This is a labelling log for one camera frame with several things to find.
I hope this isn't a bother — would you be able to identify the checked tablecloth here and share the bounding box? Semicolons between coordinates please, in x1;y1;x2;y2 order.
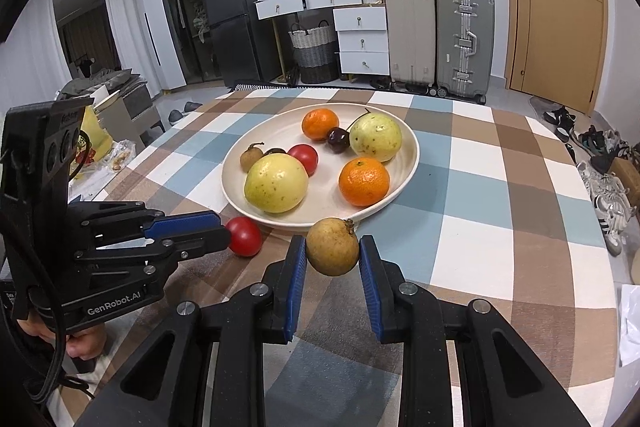
65;87;623;427

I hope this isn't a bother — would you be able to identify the clear snack packet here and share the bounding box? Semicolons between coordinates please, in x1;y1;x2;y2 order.
110;139;137;172

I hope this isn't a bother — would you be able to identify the cream round plate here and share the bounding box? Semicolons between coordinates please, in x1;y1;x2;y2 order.
221;103;420;231

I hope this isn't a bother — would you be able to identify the brown longan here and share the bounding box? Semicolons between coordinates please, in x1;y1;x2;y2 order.
305;217;360;277
239;142;265;173

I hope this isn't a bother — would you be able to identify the striped floor mat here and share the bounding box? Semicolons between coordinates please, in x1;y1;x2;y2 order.
227;80;302;94

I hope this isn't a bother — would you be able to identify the dark grey fridge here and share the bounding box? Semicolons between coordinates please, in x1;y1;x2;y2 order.
193;0;284;84

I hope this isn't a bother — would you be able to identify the person's left hand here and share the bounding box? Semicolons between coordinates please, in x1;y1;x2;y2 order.
17;319;109;361

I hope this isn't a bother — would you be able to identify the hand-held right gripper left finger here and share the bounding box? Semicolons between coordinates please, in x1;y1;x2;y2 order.
75;234;308;427

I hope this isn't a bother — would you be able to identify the yellow-green guava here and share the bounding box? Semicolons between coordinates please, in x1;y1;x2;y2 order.
348;112;404;164
244;154;310;215

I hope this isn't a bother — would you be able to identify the woven laundry basket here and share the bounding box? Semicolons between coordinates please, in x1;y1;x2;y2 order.
288;20;341;84

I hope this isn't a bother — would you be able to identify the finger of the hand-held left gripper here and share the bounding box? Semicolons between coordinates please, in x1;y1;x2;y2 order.
162;227;232;262
142;210;224;241

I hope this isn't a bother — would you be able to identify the white plastic bag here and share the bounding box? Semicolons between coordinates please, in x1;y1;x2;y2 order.
619;283;640;369

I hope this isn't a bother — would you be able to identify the pair of grey slippers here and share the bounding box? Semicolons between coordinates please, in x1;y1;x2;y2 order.
167;101;204;126

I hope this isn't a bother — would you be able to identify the yellow plastic bag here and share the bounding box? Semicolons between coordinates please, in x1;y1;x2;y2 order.
69;105;114;181

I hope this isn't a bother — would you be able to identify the beige suitcase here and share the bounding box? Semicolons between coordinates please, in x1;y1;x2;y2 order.
383;0;439;88

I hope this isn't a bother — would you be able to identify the orange mandarin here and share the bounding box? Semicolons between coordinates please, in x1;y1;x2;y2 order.
301;107;340;142
338;157;391;208

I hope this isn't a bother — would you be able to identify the pile of shoes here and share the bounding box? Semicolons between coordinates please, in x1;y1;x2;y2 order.
541;106;640;259

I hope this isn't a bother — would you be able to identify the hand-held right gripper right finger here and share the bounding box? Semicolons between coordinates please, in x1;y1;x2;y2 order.
357;234;593;427

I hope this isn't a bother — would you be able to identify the grey storage box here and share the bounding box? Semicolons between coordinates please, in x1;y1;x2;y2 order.
56;68;167;148

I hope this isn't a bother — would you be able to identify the red tomato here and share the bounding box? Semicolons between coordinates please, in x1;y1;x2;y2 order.
224;216;264;257
286;144;320;177

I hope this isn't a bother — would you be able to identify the white desk with drawers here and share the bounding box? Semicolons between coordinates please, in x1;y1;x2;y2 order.
254;0;391;78

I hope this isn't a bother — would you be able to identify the silver suitcase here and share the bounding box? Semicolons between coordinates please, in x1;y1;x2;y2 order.
435;0;496;102

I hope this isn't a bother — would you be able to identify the wooden door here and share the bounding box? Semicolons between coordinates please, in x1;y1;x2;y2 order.
498;0;609;116

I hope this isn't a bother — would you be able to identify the black cable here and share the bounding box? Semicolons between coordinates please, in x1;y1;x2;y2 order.
0;207;98;404

